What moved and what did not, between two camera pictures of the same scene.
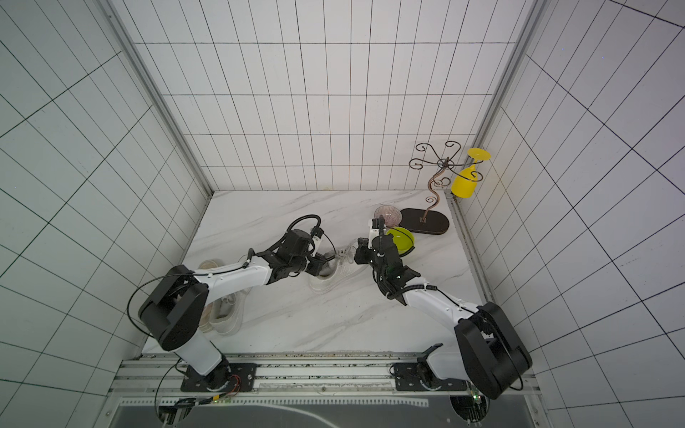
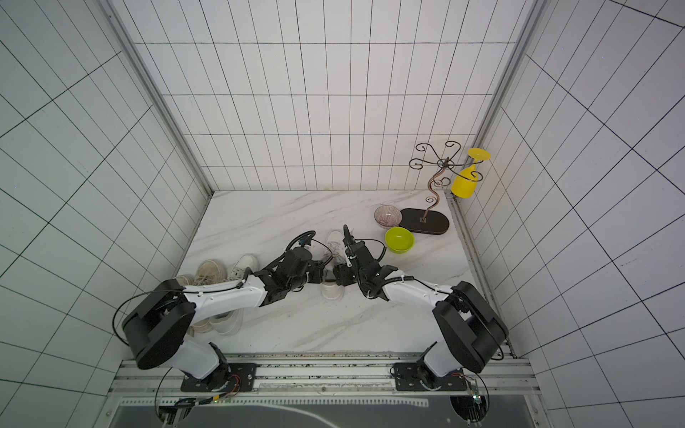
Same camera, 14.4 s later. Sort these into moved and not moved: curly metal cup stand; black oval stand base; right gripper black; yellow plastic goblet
Moved: right gripper black
Not moved: black oval stand base; yellow plastic goblet; curly metal cup stand
